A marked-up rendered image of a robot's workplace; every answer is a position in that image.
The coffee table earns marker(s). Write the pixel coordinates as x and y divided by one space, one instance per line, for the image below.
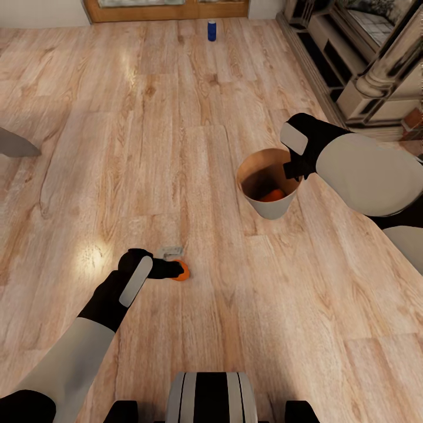
12 145

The trash can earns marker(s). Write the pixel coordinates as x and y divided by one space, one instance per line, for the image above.
261 173

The robot trunk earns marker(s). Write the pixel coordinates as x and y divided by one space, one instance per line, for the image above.
211 397

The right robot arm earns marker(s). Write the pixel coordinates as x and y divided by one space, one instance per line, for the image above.
382 182

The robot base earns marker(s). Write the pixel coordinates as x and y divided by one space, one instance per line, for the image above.
296 412

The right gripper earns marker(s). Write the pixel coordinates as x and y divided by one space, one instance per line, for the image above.
295 169

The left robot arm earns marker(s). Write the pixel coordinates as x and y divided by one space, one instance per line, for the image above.
55 390

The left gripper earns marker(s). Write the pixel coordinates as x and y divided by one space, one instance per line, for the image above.
169 269

